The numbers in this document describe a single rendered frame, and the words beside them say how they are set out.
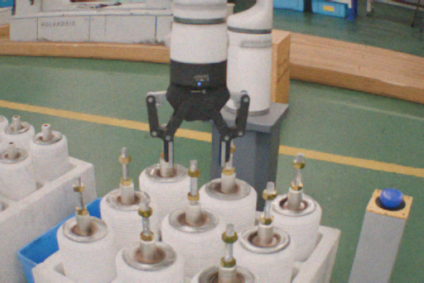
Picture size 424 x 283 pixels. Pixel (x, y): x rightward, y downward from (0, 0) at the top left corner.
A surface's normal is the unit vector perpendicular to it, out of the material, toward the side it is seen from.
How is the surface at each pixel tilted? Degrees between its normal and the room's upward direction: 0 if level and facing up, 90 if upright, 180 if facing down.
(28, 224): 90
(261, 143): 90
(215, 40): 88
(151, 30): 90
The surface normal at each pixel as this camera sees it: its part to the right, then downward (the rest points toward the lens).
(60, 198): 0.88, 0.19
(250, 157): -0.36, 0.34
